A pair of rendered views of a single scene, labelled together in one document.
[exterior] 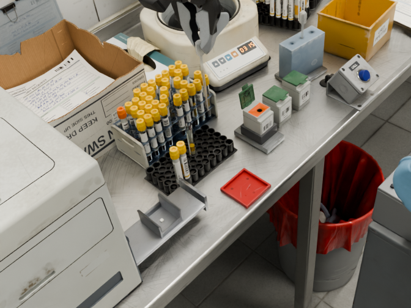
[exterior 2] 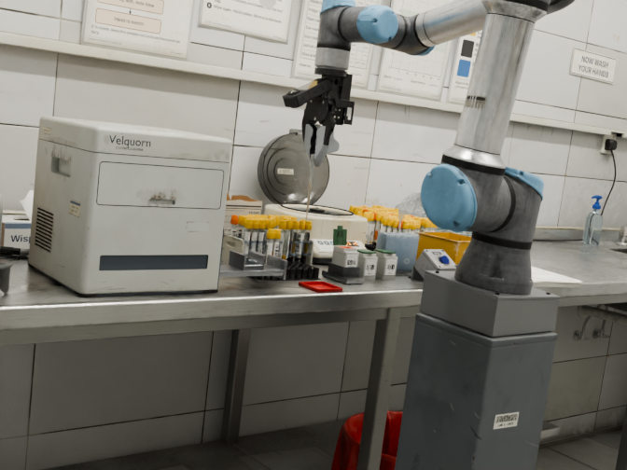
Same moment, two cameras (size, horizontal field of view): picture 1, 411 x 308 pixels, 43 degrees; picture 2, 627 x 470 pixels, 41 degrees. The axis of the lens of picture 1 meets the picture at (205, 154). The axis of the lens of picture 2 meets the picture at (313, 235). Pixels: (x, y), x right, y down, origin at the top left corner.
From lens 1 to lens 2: 1.20 m
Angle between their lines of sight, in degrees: 38
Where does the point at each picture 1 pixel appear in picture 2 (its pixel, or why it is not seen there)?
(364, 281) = (409, 397)
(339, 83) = (422, 264)
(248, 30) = (355, 231)
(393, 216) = (435, 297)
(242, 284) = not seen: outside the picture
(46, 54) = not seen: hidden behind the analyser
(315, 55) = (408, 255)
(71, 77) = not seen: hidden behind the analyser
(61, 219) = (197, 162)
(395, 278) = (433, 371)
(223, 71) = (325, 248)
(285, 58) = (381, 244)
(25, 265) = (164, 175)
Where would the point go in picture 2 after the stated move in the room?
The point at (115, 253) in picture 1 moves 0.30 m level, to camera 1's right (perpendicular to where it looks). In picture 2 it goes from (212, 234) to (368, 253)
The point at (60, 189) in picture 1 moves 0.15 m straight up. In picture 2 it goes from (206, 140) to (215, 58)
